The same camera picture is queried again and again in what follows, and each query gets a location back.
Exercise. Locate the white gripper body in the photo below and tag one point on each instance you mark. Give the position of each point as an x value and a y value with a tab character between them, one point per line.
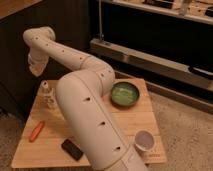
37	61

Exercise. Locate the clear plastic bottle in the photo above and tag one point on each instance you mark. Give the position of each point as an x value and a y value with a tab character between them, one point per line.
48	95

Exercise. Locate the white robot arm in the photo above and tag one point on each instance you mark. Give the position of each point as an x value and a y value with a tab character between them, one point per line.
79	97

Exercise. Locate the wooden cabinet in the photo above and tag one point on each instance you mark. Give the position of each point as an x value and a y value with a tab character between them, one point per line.
70	21

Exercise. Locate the black rectangular box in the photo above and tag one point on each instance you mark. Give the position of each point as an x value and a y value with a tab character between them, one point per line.
73	150

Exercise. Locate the green bowl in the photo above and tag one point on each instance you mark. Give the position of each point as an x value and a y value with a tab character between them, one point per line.
124	94

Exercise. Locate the translucent plastic cup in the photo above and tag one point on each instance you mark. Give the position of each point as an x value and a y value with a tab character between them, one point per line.
144	141

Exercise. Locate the dark metal shelf rack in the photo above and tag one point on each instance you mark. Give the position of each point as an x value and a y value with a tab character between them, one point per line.
175	56

